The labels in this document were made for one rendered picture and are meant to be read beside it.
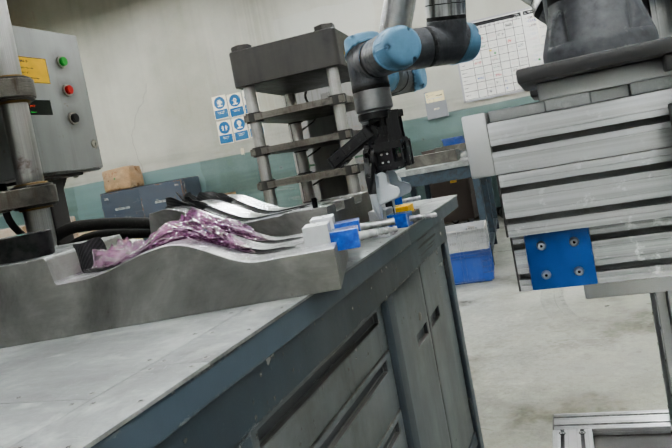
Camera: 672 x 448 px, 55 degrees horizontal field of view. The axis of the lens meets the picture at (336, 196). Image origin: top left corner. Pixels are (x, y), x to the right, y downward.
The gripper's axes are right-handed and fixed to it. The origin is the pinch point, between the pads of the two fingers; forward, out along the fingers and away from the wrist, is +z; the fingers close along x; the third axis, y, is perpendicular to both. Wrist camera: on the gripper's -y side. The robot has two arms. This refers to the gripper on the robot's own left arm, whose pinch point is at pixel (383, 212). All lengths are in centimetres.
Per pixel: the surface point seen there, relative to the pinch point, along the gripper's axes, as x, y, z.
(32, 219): -13, -80, -12
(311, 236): -41.6, 3.5, -2.2
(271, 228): -19.1, -15.2, -2.1
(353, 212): -5.1, -4.4, -1.5
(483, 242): 300, -41, 58
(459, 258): 297, -58, 66
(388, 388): -6.0, -3.6, 33.9
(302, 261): -47.4, 4.5, 0.1
